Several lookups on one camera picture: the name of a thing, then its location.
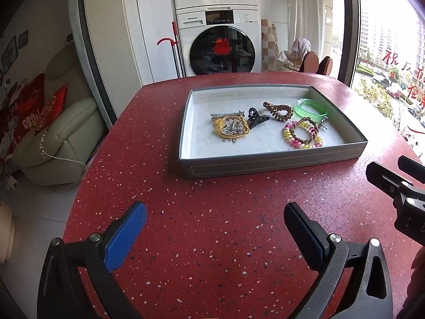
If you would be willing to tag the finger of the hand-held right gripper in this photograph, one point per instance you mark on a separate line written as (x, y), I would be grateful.
(385, 177)
(411, 169)

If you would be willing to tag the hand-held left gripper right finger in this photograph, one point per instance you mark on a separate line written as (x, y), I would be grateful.
(308, 239)

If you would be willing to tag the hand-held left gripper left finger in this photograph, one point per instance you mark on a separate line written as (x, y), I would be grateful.
(126, 236)

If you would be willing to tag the small silver hair clip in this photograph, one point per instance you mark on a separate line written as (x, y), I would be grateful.
(324, 123)

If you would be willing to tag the grey jewelry tray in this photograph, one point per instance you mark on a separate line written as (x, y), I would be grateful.
(265, 167)

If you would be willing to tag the black claw hair clip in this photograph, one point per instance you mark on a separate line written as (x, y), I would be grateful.
(254, 119)

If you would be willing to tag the silver star hair clip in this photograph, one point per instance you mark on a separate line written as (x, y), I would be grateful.
(227, 116)

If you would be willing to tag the cream leather sofa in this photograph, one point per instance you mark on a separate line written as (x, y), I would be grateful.
(63, 139)

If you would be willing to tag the white cloth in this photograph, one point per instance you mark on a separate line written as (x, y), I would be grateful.
(301, 48)

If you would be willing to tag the white washing machine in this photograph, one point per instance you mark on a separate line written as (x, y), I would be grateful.
(199, 63)

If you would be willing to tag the white curtain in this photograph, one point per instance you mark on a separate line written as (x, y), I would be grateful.
(305, 6)

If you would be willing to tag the red door sticker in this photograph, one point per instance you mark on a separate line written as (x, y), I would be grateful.
(221, 46)

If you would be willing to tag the white cabinet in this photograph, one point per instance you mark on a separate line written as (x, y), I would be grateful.
(132, 23)

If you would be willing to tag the framed wall picture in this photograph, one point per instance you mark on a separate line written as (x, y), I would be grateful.
(23, 38)
(10, 53)

